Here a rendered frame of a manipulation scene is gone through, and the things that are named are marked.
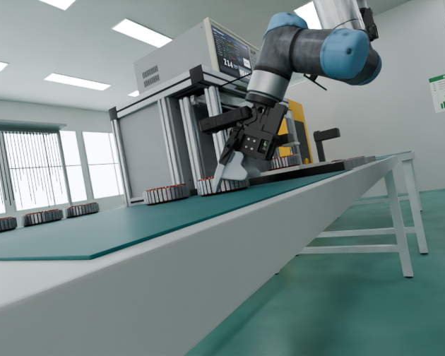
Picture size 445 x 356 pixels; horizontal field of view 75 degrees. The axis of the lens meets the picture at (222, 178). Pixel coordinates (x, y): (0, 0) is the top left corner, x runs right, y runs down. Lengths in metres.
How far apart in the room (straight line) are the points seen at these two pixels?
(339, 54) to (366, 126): 5.77
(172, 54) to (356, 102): 5.43
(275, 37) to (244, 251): 0.47
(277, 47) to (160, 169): 0.57
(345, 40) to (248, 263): 0.41
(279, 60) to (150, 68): 0.74
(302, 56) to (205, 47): 0.57
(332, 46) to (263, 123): 0.18
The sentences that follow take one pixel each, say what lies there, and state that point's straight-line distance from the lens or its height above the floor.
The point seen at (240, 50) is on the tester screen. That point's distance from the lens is 1.22.
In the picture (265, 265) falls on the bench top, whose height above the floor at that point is 0.71.
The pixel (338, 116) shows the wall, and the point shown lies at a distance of 6.38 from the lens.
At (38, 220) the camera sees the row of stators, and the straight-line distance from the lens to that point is 1.02.
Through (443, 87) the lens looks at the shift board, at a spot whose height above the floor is 1.69.
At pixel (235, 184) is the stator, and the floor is 0.76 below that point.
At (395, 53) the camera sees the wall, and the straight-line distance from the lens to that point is 6.46.
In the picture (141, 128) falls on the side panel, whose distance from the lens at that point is 1.05.
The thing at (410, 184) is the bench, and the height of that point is 0.52.
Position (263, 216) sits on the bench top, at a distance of 0.21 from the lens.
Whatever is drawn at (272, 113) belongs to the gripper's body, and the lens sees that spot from 0.58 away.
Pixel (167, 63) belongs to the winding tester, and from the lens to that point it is 1.17.
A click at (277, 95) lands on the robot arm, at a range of 0.58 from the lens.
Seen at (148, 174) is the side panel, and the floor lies 0.85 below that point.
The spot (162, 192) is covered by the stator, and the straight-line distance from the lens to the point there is 0.67.
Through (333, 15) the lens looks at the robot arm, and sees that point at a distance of 0.69.
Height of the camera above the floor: 0.77
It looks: 1 degrees up
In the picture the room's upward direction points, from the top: 10 degrees counter-clockwise
